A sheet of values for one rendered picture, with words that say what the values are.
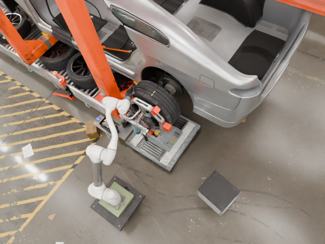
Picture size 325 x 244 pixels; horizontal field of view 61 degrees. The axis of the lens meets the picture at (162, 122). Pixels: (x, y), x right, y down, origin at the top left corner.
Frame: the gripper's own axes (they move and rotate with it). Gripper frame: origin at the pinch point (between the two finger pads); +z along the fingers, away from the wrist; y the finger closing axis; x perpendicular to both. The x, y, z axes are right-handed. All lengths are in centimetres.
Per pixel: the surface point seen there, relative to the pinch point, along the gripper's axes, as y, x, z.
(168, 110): 30.0, -36.6, -10.7
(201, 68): 85, 4, -4
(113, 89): -27.3, 0.8, 0.0
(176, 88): 29, -43, 32
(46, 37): -191, 42, 124
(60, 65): -179, 1, 95
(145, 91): 10.2, -11.2, -0.5
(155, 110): 22.6, -23.4, -22.0
